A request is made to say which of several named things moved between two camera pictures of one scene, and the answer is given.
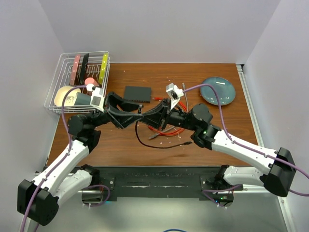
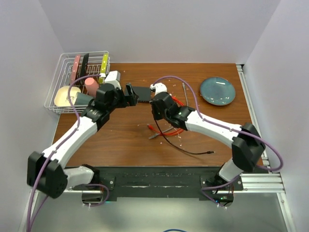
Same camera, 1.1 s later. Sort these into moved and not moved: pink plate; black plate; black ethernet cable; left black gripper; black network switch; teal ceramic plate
Moved: black ethernet cable; left black gripper
Not moved: pink plate; black plate; teal ceramic plate; black network switch
